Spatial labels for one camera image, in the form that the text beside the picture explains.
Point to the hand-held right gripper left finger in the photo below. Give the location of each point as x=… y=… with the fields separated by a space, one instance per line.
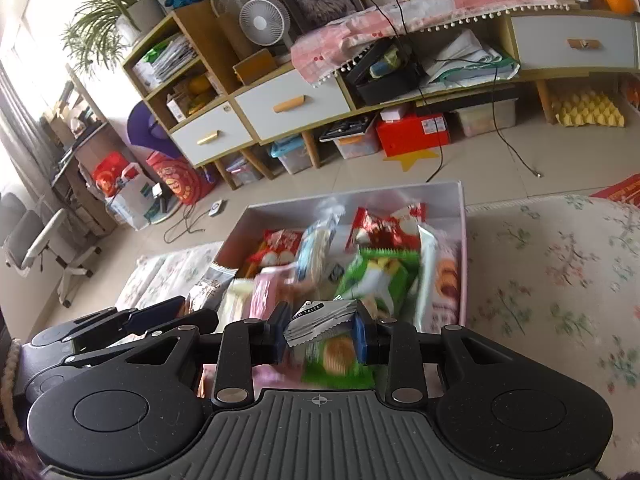
x=281 y=332

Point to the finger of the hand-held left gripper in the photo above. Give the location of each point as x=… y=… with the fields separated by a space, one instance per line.
x=200 y=319
x=155 y=310

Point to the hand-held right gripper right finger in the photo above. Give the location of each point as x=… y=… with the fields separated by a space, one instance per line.
x=360 y=335

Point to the silver brown snack packet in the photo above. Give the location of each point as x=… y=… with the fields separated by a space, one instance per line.
x=210 y=287

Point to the silver black snack packet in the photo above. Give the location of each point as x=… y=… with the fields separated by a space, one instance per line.
x=320 y=322

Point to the pink snack packet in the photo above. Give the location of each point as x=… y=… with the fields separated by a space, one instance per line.
x=272 y=292

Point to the cream snack packet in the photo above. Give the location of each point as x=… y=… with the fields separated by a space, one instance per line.
x=240 y=300

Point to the green cracker packet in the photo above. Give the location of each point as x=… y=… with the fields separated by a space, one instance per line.
x=372 y=280

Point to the red snack packet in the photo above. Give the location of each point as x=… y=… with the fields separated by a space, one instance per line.
x=280 y=247
x=387 y=227

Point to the pale blue snack packet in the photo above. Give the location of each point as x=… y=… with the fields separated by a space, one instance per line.
x=317 y=247

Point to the pink cardboard box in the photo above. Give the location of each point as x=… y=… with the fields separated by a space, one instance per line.
x=350 y=240

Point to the grey chocolate pie packet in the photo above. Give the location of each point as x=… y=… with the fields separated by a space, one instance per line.
x=440 y=280

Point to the white shopping bag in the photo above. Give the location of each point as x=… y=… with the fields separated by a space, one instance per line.
x=132 y=200

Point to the small white device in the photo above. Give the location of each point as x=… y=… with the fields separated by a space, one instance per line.
x=217 y=207

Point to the grey office chair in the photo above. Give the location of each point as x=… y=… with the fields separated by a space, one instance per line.
x=35 y=245

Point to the red patterned bag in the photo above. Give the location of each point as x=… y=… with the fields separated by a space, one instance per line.
x=177 y=180

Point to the red gift bag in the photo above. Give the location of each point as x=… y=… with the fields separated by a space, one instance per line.
x=110 y=175

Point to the dark metal desk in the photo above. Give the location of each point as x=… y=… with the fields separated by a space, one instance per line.
x=85 y=155

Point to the clear bin with blue lid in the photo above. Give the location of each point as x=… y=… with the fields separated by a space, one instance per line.
x=292 y=155

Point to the yellow star mat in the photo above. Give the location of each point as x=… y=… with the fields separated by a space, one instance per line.
x=410 y=160

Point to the purple hat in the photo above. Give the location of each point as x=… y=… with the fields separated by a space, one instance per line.
x=147 y=127

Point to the small white cabinet drawer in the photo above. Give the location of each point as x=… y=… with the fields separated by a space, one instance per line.
x=212 y=135

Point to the red cardboard box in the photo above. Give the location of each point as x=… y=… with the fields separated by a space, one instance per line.
x=412 y=135

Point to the yellow bag of fruit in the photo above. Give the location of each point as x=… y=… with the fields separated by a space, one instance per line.
x=197 y=95

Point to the tall wooden shelf cabinet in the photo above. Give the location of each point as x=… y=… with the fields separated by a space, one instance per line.
x=190 y=90

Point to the wide white cabinet drawer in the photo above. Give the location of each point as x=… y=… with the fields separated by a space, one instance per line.
x=295 y=105

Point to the stack of papers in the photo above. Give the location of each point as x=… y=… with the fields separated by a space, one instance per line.
x=165 y=60

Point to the small wooden box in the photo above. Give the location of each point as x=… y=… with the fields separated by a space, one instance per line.
x=255 y=67

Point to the black storage box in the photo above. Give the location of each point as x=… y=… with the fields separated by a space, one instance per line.
x=387 y=77

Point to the long wooden low cabinet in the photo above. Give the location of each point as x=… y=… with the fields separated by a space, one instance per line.
x=450 y=90

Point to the red paper sheet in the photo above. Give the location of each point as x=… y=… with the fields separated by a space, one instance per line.
x=620 y=190

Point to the folded white green cloth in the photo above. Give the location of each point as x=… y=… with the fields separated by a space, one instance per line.
x=475 y=60

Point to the white desk fan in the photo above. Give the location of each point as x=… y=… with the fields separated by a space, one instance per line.
x=262 y=22

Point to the green potted plant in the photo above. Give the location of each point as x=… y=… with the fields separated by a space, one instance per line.
x=115 y=5

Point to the yellow egg tray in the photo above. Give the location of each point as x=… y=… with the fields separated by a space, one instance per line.
x=587 y=110

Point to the pink tasselled cloth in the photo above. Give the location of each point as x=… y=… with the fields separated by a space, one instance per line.
x=435 y=7

